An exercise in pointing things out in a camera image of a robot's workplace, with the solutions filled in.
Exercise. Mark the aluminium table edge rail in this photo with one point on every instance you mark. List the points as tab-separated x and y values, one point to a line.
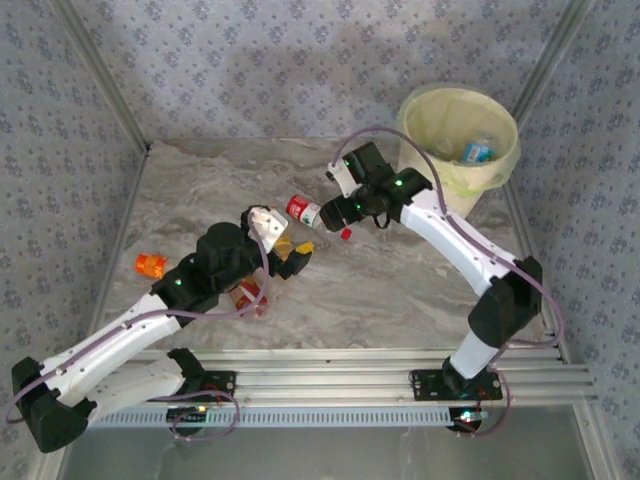
125	220
520	225

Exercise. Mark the red snack packet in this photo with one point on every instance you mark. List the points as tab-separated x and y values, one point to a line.
247	297

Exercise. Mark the aluminium frame post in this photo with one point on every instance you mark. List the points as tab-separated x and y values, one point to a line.
553	50
102	75

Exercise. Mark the red label bottle red cap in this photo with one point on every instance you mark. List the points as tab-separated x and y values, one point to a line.
301	209

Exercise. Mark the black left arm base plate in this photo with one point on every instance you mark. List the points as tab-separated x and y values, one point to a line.
222	381

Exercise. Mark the right controller circuit board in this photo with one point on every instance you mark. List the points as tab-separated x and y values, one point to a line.
467	416

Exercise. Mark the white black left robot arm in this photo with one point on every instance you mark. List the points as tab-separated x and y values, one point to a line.
110	340

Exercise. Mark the yellow-green bin liner bag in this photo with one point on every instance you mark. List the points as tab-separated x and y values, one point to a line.
440	112

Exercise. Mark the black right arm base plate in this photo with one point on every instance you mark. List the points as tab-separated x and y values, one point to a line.
425	384

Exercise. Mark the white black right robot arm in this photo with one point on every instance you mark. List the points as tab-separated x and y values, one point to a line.
450	240

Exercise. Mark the controller circuit board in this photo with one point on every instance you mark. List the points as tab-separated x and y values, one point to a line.
467	416
187	415

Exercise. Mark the white round waste bin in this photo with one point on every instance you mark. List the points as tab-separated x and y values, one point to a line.
470	202

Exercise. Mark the left controller circuit board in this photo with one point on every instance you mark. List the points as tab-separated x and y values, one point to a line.
187	415

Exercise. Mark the aluminium front rail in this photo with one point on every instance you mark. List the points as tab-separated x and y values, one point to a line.
325	380

